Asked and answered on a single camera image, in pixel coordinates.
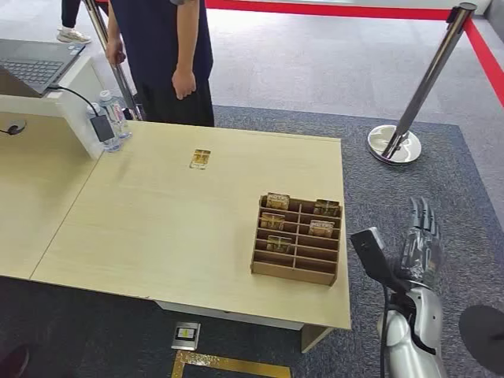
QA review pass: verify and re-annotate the silver floor socket box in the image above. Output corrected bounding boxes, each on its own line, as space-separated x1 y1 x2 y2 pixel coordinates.
171 321 201 352

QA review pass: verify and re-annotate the person's left hand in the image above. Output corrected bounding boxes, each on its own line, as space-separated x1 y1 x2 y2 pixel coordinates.
171 68 197 101

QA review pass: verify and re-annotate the gold floor tape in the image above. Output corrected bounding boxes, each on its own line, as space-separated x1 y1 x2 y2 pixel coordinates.
171 350 293 378

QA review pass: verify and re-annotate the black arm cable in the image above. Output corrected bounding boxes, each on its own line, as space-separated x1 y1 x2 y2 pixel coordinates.
379 283 391 378

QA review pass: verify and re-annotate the wooden card holder box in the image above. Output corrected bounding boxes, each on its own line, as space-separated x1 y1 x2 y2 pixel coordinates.
250 193 343 287

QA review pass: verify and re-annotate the clear plastic water bottle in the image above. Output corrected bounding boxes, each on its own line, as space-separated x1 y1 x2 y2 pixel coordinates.
85 102 121 154
98 89 133 141

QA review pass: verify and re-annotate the wooden table leg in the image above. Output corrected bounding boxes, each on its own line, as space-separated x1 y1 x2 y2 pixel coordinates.
301 324 334 354

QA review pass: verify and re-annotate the red barrier belt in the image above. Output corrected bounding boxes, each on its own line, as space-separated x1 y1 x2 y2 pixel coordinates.
463 18 504 109
204 0 452 22

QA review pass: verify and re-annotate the white desk riser shelf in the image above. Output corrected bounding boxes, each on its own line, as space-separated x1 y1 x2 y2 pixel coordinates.
0 54 106 161

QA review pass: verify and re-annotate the grey laptop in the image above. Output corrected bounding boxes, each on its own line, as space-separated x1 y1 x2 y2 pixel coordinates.
0 38 85 98

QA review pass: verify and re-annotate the person's right hand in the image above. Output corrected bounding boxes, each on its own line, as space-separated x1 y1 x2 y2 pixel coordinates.
105 37 128 67

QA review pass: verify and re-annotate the chrome stanchion post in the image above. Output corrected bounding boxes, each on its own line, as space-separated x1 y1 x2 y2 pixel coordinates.
83 0 145 122
367 2 478 167

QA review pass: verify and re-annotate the black laptop power cable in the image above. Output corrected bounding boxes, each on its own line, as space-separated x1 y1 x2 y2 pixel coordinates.
46 84 100 118

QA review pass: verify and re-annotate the black power adapter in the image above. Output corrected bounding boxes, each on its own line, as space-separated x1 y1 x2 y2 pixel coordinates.
89 113 116 143

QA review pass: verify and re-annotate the black round disc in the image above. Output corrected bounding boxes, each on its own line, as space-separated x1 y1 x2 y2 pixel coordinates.
458 304 504 377

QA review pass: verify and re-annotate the person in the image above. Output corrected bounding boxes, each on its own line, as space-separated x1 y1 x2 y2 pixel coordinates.
105 0 216 128
57 0 92 45

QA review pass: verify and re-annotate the black desk cable grommet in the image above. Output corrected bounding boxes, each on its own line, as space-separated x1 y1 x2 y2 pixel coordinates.
0 119 27 137

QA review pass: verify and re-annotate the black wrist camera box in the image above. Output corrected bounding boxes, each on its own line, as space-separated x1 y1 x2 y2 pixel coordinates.
349 227 410 295

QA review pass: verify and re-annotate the dark grey carpet mat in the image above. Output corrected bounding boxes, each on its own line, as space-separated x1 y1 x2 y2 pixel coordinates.
0 105 504 378

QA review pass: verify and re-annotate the dark rounded object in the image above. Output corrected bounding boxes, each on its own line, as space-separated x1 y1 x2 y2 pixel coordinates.
0 343 30 378

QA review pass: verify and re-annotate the white table underframe beam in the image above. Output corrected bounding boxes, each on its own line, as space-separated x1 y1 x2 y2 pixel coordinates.
155 299 306 332

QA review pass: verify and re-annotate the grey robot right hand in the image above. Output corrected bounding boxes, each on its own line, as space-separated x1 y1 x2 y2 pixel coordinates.
395 197 447 290

